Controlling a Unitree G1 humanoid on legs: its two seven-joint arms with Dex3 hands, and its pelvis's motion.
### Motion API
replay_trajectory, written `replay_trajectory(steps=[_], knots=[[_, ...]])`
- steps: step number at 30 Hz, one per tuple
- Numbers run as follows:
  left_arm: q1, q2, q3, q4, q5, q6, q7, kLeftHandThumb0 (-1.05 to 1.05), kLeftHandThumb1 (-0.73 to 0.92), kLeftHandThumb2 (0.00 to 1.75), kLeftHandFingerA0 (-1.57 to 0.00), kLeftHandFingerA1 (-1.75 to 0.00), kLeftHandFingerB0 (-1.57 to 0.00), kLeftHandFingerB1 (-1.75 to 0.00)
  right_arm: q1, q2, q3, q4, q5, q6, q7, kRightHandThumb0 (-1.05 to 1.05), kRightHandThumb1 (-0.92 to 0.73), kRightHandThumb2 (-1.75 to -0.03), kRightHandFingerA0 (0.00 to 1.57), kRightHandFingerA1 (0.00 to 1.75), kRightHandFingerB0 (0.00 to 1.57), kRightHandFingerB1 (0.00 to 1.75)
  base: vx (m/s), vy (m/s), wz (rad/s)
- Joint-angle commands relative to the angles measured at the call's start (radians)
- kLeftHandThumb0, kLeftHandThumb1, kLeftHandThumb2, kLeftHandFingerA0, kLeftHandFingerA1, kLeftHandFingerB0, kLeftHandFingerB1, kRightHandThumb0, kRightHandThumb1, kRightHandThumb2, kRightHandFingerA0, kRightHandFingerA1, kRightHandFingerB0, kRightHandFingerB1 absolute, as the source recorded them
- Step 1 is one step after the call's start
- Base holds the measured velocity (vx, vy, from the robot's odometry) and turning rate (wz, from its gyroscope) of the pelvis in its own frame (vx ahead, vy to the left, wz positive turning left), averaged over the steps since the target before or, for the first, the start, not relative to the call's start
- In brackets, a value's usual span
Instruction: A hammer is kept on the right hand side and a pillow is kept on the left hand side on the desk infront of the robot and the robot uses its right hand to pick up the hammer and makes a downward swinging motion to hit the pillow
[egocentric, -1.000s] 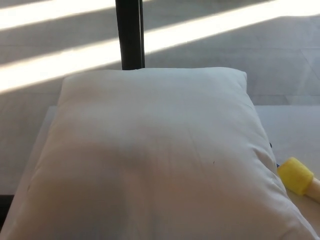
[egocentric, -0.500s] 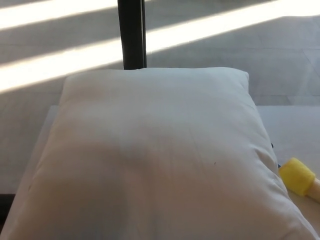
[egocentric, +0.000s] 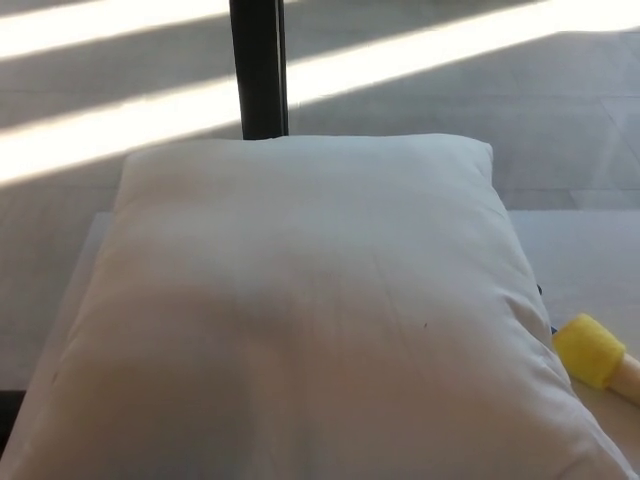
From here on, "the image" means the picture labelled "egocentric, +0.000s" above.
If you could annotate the hammer with yellow foam wraps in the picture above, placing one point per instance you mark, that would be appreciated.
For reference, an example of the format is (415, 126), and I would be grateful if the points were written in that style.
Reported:
(587, 350)

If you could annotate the white pillow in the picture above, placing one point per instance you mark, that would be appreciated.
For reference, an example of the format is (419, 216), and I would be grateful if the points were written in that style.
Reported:
(300, 300)

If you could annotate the black vertical pole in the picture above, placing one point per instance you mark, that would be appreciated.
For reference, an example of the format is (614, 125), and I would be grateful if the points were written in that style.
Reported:
(257, 70)

